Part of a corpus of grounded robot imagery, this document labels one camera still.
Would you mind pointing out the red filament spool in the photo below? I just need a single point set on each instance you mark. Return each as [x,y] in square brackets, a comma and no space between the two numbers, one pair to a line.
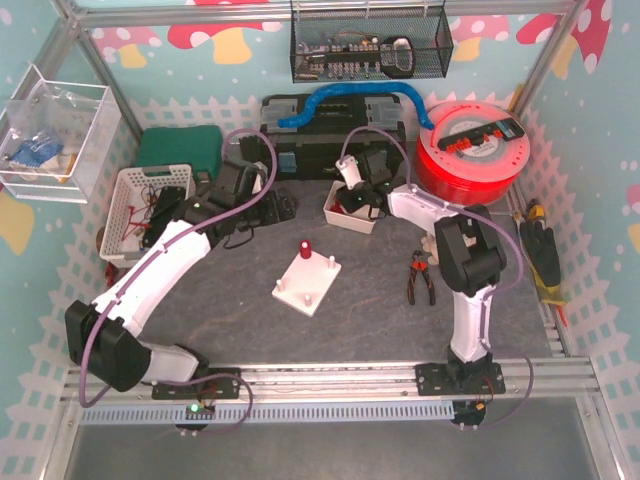
[481,174]

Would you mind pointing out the clear acrylic wall box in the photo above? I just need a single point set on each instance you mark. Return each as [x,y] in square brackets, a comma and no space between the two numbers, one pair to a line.
[55,139]

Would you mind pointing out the white spring box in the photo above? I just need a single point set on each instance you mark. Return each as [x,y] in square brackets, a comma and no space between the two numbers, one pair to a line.
[358,221]

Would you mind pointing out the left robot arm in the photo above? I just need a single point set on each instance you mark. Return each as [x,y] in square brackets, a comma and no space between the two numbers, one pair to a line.
[102,336]

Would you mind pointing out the black wire mesh basket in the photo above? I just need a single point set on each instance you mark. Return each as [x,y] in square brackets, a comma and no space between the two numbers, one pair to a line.
[369,43]

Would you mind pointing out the white peg base plate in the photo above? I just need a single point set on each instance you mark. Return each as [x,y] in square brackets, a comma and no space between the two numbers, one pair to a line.
[305,283]

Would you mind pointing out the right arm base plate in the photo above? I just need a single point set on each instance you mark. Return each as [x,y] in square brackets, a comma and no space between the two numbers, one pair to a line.
[451,378]

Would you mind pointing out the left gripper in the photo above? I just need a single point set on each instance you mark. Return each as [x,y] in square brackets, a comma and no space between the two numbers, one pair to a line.
[273,208]

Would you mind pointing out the grey slotted cable duct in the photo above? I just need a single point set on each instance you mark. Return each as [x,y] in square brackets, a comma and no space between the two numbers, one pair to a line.
[228,414]

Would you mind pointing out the black terminal strip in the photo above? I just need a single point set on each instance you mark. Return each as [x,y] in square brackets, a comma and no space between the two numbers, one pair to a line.
[506,129]

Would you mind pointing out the black plastic toolbox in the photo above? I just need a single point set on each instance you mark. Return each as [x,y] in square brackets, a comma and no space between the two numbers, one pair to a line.
[310,152]

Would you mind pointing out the white perforated basket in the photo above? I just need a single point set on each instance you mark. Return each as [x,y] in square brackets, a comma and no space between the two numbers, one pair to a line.
[135,205]

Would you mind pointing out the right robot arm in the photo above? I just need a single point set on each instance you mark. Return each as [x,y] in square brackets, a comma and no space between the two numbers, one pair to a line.
[469,251]

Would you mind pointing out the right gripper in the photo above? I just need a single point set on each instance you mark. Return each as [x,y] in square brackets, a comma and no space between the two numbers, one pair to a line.
[355,198]

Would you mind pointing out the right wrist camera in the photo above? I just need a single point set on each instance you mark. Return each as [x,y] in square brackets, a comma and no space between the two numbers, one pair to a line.
[348,169]

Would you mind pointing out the green plastic case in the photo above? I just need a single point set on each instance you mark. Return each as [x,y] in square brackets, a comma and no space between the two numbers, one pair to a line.
[198,146]

